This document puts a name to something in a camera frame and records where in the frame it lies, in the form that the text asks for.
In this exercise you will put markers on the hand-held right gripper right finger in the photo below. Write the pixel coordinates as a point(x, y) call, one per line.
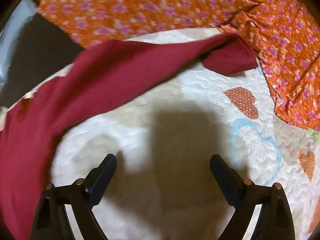
point(225, 177)

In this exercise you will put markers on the orange floral cloth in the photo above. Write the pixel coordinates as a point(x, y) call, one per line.
point(150, 5)

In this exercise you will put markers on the dark brown cushion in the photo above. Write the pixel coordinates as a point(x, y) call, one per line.
point(42, 55)

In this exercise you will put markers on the grey pillow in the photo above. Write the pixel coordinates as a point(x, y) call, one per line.
point(13, 32)

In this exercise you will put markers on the maroon garment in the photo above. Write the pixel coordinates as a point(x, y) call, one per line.
point(112, 75)

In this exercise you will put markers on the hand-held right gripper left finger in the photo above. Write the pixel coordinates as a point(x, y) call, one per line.
point(102, 177)

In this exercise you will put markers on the heart-printed quilt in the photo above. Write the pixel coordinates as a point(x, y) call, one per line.
point(180, 110)

